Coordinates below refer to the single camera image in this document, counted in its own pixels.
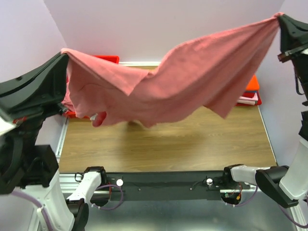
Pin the salmon pink t-shirt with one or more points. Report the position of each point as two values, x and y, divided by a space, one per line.
211 71

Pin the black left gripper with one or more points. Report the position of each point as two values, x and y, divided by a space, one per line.
22 106

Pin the orange folded t-shirt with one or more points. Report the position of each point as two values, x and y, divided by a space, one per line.
253 84

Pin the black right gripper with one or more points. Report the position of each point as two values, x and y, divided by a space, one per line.
293 51

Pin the red plastic bin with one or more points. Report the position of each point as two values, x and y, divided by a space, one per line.
111 58

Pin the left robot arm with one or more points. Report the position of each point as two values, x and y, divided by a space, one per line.
55 212

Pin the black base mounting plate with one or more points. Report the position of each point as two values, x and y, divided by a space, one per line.
167 186

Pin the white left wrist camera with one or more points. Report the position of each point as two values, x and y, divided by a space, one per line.
7 121

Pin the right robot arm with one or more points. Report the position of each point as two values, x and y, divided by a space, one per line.
286 185

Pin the light pink folded t-shirt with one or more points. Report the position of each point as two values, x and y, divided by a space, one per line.
248 99

